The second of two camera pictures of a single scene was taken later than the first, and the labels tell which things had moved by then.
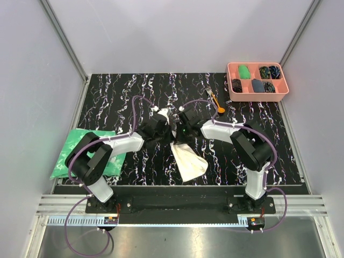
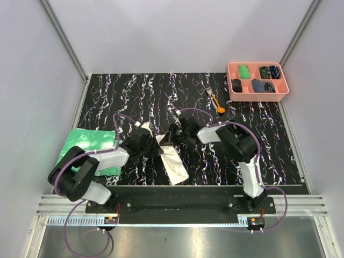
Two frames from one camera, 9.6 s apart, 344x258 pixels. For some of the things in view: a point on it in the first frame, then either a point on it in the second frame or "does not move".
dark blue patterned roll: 275,72 does not move
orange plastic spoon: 220,110 does not move
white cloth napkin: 190,165 → 174,166
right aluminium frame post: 315,6 does not move
